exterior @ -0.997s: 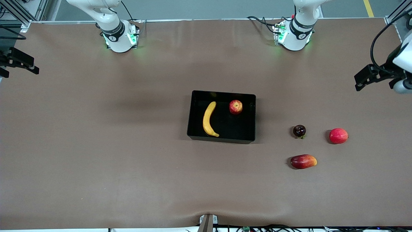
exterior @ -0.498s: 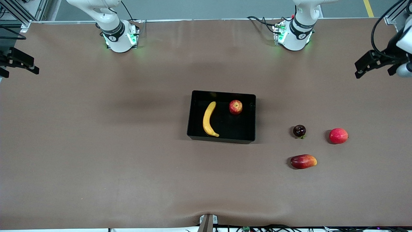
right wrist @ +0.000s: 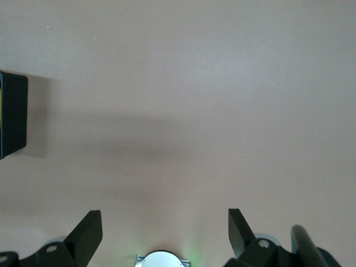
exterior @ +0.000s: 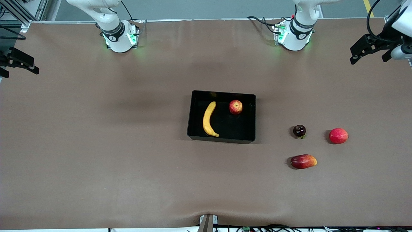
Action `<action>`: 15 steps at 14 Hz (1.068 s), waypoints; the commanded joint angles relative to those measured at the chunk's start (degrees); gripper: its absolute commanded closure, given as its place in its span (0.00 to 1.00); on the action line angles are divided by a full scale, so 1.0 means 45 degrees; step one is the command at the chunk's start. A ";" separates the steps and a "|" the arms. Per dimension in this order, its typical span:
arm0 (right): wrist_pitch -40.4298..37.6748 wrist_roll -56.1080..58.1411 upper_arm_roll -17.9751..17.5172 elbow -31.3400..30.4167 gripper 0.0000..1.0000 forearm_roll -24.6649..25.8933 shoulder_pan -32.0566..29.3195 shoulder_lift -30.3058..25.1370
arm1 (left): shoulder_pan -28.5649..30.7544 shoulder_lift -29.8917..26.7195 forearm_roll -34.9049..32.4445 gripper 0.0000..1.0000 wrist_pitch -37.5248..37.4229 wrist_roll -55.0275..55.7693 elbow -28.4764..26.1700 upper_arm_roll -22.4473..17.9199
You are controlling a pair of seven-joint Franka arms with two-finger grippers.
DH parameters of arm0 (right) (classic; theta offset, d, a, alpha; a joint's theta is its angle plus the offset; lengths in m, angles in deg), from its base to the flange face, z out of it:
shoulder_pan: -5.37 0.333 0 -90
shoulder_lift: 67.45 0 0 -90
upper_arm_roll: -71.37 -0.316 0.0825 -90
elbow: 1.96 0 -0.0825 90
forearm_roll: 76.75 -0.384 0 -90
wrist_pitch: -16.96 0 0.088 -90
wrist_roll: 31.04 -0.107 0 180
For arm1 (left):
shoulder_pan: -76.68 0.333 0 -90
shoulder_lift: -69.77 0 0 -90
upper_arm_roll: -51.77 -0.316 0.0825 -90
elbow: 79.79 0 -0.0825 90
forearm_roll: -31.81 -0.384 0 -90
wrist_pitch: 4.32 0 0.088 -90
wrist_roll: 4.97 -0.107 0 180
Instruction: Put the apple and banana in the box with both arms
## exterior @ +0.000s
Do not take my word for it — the yellow banana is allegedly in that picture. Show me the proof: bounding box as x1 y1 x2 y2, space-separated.
202 101 220 138

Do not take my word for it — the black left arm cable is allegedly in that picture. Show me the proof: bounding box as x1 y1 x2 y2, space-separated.
366 0 403 44

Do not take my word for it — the thin black cable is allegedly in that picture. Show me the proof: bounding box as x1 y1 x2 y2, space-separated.
121 0 134 21

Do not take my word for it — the red yellow mango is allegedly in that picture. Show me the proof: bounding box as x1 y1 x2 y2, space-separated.
290 154 318 169

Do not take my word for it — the brown table cover sheet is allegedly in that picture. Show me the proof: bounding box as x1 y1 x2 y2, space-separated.
0 18 412 230

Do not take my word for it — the black plastic box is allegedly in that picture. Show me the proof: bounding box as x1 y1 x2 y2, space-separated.
187 90 257 144

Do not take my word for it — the red yellow striped apple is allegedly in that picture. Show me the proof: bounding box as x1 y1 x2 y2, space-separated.
229 100 243 115

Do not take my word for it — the dark purple mangosteen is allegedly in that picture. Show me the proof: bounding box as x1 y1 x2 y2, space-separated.
293 124 307 139

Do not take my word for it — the aluminium frame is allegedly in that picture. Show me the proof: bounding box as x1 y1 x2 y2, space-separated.
0 0 49 33

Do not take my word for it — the red pomegranate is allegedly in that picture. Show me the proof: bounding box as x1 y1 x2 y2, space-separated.
328 128 349 145

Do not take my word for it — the grey metal table bracket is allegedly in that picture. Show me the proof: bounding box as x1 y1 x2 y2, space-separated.
199 214 219 232

